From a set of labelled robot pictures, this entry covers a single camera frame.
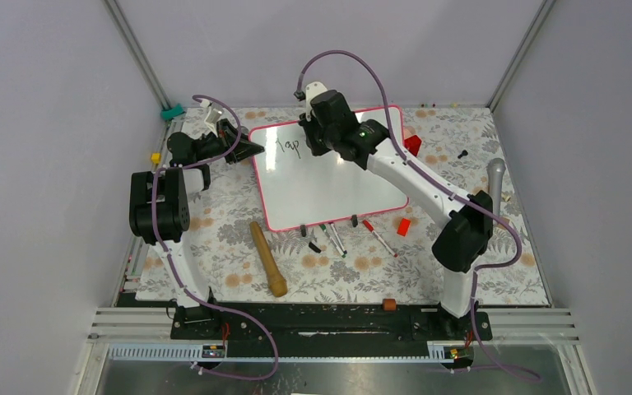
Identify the green whiteboard marker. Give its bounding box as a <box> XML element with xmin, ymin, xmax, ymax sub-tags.
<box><xmin>319</xmin><ymin>224</ymin><xmax>346</xmax><ymax>258</ymax></box>

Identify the small brown cube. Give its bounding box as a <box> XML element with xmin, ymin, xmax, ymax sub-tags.
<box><xmin>382</xmin><ymin>298</ymin><xmax>397</xmax><ymax>312</ymax></box>

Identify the large red block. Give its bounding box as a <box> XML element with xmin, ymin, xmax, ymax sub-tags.
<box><xmin>404</xmin><ymin>135</ymin><xmax>422</xmax><ymax>157</ymax></box>

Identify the black marker cap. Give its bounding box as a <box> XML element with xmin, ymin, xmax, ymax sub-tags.
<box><xmin>309</xmin><ymin>242</ymin><xmax>322</xmax><ymax>253</ymax></box>

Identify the blue whiteboard marker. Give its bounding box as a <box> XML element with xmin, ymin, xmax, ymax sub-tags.
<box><xmin>328</xmin><ymin>222</ymin><xmax>347</xmax><ymax>257</ymax></box>

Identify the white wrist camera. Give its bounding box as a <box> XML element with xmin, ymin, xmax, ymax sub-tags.
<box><xmin>200</xmin><ymin>100</ymin><xmax>224</xmax><ymax>132</ymax></box>
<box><xmin>304</xmin><ymin>81</ymin><xmax>328</xmax><ymax>122</ymax></box>

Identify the pink framed whiteboard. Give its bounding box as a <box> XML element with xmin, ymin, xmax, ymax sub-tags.
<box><xmin>249</xmin><ymin>121</ymin><xmax>409</xmax><ymax>231</ymax></box>

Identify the floral patterned table mat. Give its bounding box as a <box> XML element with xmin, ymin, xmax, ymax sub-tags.
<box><xmin>134</xmin><ymin>106</ymin><xmax>551</xmax><ymax>306</ymax></box>

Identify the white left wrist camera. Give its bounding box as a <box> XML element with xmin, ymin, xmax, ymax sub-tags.
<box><xmin>200</xmin><ymin>100</ymin><xmax>224</xmax><ymax>132</ymax></box>

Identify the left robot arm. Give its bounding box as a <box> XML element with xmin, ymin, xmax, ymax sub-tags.
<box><xmin>129</xmin><ymin>118</ymin><xmax>265</xmax><ymax>338</ymax></box>

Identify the teal clamp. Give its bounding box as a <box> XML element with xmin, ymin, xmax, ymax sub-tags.
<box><xmin>160</xmin><ymin>104</ymin><xmax>184</xmax><ymax>122</ymax></box>

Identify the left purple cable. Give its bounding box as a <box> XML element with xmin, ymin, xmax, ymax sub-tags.
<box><xmin>151</xmin><ymin>95</ymin><xmax>280</xmax><ymax>383</ymax></box>

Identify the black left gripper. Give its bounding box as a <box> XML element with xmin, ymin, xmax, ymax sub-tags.
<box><xmin>194</xmin><ymin>119</ymin><xmax>264</xmax><ymax>165</ymax></box>

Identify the small yellow cube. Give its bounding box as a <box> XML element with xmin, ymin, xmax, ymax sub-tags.
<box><xmin>151</xmin><ymin>152</ymin><xmax>161</xmax><ymax>165</ymax></box>

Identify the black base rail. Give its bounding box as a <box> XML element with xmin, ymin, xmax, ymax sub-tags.
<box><xmin>149</xmin><ymin>300</ymin><xmax>493</xmax><ymax>358</ymax></box>

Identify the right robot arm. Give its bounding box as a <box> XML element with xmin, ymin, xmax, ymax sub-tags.
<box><xmin>296</xmin><ymin>83</ymin><xmax>493</xmax><ymax>339</ymax></box>

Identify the red whiteboard marker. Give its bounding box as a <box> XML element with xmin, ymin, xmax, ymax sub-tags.
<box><xmin>362</xmin><ymin>220</ymin><xmax>398</xmax><ymax>258</ymax></box>

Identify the gold toy microphone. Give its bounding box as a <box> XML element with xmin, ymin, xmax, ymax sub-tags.
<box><xmin>249</xmin><ymin>221</ymin><xmax>288</xmax><ymax>298</ymax></box>

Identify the silver toy microphone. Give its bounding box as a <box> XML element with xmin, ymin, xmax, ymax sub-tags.
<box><xmin>486</xmin><ymin>158</ymin><xmax>506</xmax><ymax>216</ymax></box>

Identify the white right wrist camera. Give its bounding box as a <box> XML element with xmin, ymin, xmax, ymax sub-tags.
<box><xmin>304</xmin><ymin>81</ymin><xmax>328</xmax><ymax>122</ymax></box>

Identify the small red block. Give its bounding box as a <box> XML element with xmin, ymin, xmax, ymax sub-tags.
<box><xmin>397</xmin><ymin>218</ymin><xmax>411</xmax><ymax>237</ymax></box>

